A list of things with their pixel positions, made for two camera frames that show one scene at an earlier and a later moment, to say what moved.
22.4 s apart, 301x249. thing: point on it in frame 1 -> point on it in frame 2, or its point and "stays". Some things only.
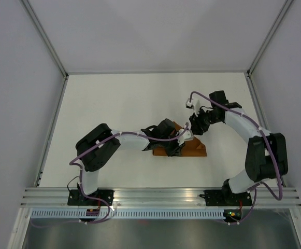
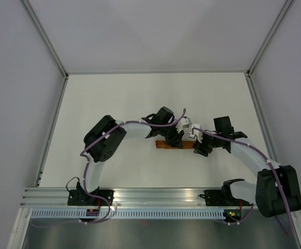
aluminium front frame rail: (49, 197) stays
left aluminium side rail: (40, 170) stays
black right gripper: (196, 124) -> (198, 147)
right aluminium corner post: (285, 8) stays
